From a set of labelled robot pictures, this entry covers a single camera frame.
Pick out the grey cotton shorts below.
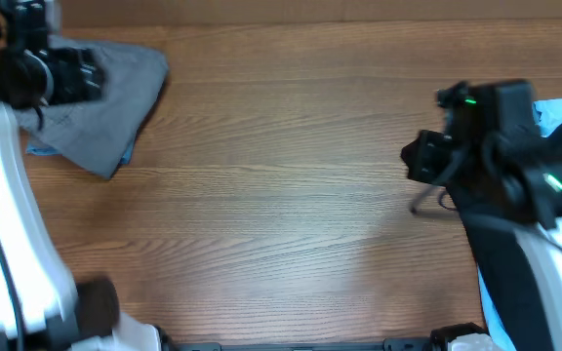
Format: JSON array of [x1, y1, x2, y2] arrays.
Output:
[[15, 35, 169, 179]]

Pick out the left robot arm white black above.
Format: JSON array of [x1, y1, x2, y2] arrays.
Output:
[[0, 1, 167, 351]]

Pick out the folded blue denim shorts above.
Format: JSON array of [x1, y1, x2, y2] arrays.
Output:
[[25, 136, 135, 168]]

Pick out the light blue t-shirt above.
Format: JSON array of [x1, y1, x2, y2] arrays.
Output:
[[478, 98, 562, 351]]

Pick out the black t-shirt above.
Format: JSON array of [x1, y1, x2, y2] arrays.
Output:
[[400, 124, 562, 351]]

